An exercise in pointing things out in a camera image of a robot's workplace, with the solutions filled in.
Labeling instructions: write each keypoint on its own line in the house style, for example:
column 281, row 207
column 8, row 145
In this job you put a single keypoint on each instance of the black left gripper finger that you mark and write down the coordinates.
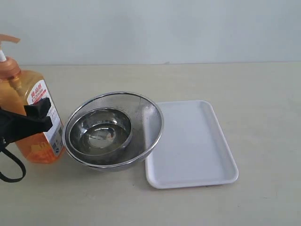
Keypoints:
column 39, row 112

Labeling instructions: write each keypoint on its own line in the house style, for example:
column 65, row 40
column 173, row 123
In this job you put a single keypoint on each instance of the small stainless steel bowl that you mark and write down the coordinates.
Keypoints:
column 101, row 132

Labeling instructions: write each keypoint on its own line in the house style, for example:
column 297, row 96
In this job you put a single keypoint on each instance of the white foam tray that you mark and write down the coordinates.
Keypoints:
column 192, row 150

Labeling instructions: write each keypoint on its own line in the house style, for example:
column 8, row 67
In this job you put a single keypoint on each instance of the steel mesh colander bowl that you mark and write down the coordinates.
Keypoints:
column 147, row 123

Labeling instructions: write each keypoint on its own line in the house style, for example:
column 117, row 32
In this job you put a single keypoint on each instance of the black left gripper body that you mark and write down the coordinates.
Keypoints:
column 14, row 127

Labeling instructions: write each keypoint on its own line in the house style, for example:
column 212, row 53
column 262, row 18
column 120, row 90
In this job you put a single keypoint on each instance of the orange pump soap bottle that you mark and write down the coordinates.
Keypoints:
column 24, row 87

